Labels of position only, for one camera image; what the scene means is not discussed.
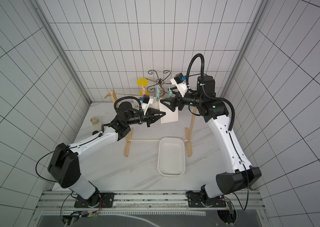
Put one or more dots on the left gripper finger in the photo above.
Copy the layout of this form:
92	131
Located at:
153	119
157	113

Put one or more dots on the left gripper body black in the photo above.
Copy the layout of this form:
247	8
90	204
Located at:
140	117

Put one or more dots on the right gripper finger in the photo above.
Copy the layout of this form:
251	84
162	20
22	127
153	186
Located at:
170	106
170	100

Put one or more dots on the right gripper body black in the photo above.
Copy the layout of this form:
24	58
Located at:
175	102

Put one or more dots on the teal clothespin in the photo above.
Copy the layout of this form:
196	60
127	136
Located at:
170	92
158	93

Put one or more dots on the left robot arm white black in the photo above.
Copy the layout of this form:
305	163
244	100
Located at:
65	162

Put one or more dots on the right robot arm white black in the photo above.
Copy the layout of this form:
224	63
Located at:
219	114

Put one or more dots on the pink clothespin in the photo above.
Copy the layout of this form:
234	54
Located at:
144	92

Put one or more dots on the white plastic tray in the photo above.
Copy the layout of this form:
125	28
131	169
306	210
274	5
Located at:
171	157

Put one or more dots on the small beige jar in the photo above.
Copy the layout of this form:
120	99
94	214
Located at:
95	121

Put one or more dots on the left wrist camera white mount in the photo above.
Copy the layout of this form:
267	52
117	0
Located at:
146	102

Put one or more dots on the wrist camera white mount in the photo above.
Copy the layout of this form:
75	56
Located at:
179	81
146	102

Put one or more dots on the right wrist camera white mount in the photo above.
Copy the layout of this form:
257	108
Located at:
179	81

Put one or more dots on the black wire scroll stand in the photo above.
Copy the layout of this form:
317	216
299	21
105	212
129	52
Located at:
159	82

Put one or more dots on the wooden string rack frame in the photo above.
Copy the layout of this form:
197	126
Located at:
188	132

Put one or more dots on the aluminium mounting rail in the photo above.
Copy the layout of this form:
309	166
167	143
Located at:
148	202

